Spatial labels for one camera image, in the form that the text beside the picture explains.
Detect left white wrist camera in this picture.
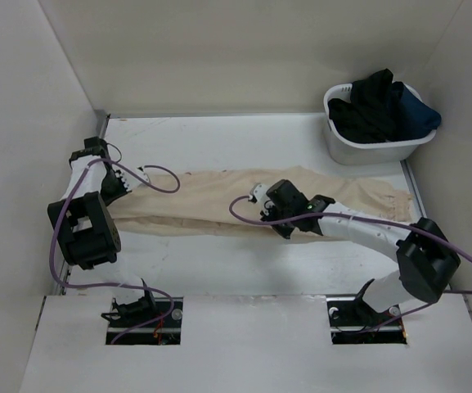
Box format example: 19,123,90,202
130,167,151,189

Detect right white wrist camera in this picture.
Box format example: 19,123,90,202
249,183,270,215

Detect beige trousers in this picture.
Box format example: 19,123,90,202
109,166,411,237

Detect black garment in basket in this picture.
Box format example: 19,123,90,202
328,69,397,144

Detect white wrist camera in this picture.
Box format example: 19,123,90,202
249,183,270,215
130,167,151,189

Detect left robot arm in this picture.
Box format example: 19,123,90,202
47,137,159,328

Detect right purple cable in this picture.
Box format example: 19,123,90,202
228,194,472,333

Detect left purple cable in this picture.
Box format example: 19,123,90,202
47,146,182,344

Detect white laundry basket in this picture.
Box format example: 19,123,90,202
322,83,437,165

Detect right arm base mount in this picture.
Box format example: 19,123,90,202
326,296,407,345

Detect dark blue garment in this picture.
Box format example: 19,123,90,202
391,82,442,141

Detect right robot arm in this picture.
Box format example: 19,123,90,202
250,179,461,328

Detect purple cable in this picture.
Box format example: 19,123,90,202
228,194,472,333
47,146,182,344

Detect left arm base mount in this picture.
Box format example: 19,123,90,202
101,298,184,346

